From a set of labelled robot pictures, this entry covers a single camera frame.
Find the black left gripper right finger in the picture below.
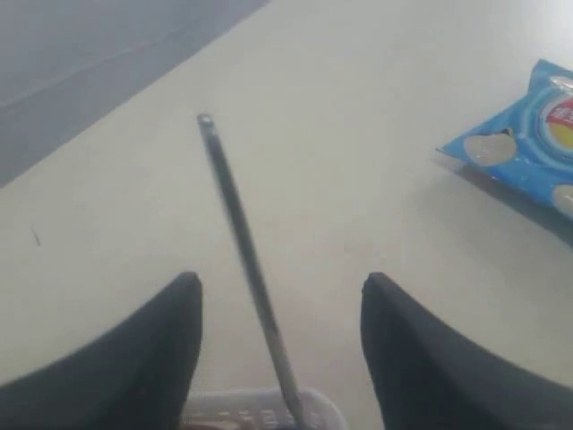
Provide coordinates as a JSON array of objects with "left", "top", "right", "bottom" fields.
[{"left": 361, "top": 272, "right": 572, "bottom": 429}]

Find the silver table knife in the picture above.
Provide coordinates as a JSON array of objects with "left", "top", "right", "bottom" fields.
[{"left": 197, "top": 113, "right": 310, "bottom": 429}]

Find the white perforated plastic basket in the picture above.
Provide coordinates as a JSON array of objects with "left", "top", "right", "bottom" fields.
[{"left": 182, "top": 388, "right": 348, "bottom": 429}]

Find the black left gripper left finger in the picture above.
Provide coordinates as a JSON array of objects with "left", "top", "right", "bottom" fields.
[{"left": 1, "top": 271, "right": 202, "bottom": 429}]

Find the blue chips bag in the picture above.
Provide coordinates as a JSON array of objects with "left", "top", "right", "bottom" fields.
[{"left": 439, "top": 59, "right": 572, "bottom": 244}]

